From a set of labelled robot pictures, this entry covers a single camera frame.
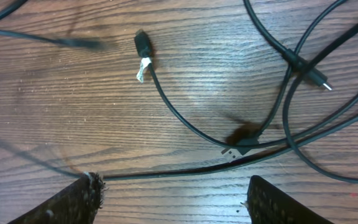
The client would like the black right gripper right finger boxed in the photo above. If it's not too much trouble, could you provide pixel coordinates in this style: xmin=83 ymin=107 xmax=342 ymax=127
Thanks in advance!
xmin=245 ymin=175 xmax=333 ymax=224

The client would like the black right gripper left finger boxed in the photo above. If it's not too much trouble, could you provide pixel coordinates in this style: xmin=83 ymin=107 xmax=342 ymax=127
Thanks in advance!
xmin=9 ymin=172 xmax=106 ymax=224

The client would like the thick black cable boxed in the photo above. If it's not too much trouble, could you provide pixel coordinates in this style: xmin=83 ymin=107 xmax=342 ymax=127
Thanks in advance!
xmin=0 ymin=0 xmax=358 ymax=182

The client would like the black cable with white tag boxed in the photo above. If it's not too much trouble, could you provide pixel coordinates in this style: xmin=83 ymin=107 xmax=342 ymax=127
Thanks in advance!
xmin=134 ymin=29 xmax=358 ymax=149

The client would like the black cable grey USB plug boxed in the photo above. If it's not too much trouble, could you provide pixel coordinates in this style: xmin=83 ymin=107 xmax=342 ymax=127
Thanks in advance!
xmin=244 ymin=0 xmax=358 ymax=184

